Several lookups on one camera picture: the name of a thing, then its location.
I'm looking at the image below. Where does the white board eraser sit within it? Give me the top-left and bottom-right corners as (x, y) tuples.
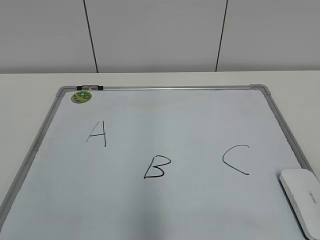
(279, 168), (320, 240)

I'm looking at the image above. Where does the round green magnet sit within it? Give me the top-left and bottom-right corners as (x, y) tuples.
(71, 91), (92, 104)

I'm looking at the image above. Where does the white board with grey frame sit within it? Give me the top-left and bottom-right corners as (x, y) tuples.
(0, 84), (314, 240)

